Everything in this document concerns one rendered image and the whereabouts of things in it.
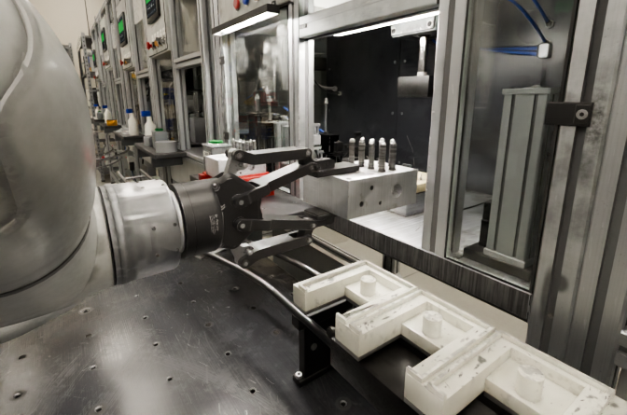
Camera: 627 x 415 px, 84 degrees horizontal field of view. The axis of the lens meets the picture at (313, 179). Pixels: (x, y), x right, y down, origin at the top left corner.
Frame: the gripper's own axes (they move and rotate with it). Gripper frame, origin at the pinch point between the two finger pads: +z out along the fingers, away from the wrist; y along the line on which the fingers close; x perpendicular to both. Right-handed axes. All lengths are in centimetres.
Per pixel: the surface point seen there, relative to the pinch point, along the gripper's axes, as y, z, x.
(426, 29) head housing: 25.0, 35.5, 14.0
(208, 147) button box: -2, 6, 64
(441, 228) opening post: -8.4, 18.5, -4.2
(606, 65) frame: 14.8, 18.6, -21.5
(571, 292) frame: -10.8, 18.4, -22.2
